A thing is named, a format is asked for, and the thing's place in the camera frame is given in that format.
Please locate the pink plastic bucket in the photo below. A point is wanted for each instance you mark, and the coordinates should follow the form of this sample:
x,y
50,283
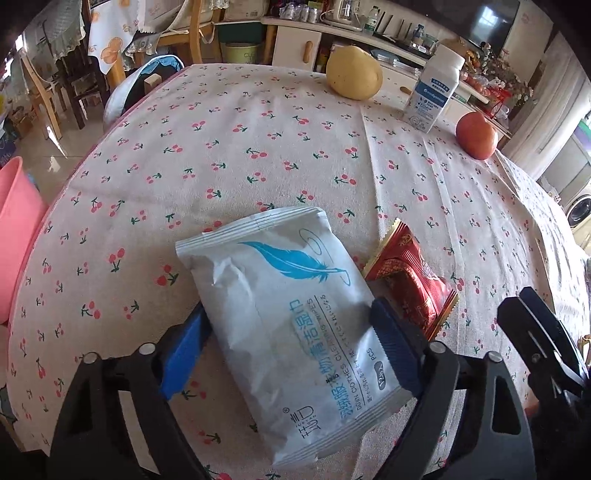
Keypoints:
x,y
18,230

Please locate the white television cabinet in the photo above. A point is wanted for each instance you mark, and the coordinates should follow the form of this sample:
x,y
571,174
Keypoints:
x,y
295,50

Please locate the white wipes packet blue feather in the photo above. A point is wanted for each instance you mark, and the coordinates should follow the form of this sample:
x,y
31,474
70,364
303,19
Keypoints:
x,y
286,323

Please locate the yellow pomelo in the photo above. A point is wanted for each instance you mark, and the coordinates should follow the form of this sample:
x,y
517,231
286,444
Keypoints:
x,y
354,74

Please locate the dark wooden chair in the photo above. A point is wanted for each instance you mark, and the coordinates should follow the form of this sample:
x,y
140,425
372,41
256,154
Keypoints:
x,y
76,92

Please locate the dark green box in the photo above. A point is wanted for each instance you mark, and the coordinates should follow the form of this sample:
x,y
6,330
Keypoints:
x,y
240,32

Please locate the white washing machine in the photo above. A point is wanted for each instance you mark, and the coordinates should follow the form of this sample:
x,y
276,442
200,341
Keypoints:
x,y
581,210

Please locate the light wooden chair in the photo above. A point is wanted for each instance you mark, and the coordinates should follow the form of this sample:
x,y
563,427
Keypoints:
x,y
196,46
46,106

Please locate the dried flower arrangement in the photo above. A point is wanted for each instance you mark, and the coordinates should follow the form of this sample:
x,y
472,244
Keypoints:
x,y
503,74

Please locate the white plastic bottle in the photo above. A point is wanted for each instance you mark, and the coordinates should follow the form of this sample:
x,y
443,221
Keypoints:
x,y
429,97

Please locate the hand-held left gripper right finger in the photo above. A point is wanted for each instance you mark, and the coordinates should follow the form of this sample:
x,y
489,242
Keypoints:
x,y
397,346

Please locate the cluster of small jars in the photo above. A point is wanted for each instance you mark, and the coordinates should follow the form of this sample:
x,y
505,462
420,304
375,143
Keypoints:
x,y
300,13

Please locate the chair with cartoon cushion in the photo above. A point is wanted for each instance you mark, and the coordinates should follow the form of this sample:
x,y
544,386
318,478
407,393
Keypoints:
x,y
124,92

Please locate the orange print tablecloth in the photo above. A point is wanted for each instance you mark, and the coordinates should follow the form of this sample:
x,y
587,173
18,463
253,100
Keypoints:
x,y
111,41

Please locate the black flat television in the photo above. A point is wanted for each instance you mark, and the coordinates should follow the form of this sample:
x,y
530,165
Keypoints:
x,y
494,23

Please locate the cherry print tablecloth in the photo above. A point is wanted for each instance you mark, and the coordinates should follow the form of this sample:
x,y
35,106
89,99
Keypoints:
x,y
231,161

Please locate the glass electric kettle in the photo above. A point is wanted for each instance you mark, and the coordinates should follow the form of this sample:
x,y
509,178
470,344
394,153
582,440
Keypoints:
x,y
346,11

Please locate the red foil snack wrapper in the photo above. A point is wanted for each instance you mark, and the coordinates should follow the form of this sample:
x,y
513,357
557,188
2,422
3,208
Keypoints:
x,y
415,281

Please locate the grey knitted cloth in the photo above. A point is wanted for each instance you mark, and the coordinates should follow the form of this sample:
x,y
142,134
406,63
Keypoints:
x,y
55,37

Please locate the green label water bottle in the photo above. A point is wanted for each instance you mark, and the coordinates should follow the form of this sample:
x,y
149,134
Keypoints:
x,y
371,21

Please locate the red apple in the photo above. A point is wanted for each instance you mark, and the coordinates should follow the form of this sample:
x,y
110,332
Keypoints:
x,y
478,136

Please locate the green waste bin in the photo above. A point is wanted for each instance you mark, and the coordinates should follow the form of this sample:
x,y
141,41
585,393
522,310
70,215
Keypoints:
x,y
240,53

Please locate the white covered floor air conditioner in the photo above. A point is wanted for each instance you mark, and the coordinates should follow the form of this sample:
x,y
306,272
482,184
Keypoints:
x,y
554,101

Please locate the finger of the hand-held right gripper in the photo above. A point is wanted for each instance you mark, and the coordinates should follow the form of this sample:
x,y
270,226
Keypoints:
x,y
526,337
561,339

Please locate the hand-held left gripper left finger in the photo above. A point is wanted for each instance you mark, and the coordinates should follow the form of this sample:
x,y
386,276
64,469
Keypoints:
x,y
182,360

